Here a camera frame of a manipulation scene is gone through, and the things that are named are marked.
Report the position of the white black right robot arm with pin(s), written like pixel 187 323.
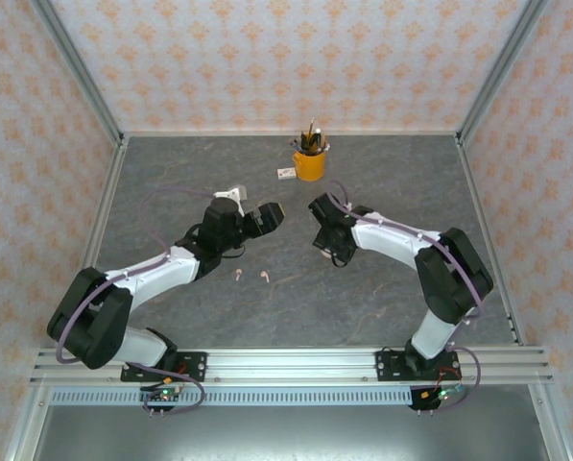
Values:
pixel 387 240

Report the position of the white capped marker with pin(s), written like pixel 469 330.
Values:
pixel 318 132

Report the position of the aluminium frame back rail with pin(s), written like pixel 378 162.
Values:
pixel 219 133

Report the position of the aluminium frame side rail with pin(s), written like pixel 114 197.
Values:
pixel 105 201
pixel 476 192

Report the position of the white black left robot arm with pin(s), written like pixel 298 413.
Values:
pixel 151 274

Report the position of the blue pen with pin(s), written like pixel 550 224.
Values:
pixel 294 142

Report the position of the aluminium frame lower post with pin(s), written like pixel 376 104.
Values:
pixel 27 427
pixel 550 422

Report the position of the grey metal panel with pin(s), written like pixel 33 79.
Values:
pixel 286 437

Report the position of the small circuit board green light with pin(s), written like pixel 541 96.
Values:
pixel 442 395
pixel 165 395

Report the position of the yellow pen cup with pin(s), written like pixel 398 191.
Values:
pixel 309 165

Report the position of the yellow pencil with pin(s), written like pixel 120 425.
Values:
pixel 311 127

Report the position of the white red eraser box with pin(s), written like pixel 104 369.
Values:
pixel 286 173

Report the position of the aluminium frame corner post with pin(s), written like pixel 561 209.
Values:
pixel 79 72
pixel 501 67

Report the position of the aluminium front mounting rail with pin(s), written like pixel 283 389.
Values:
pixel 291 365

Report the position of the black pen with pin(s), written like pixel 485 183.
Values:
pixel 305 143

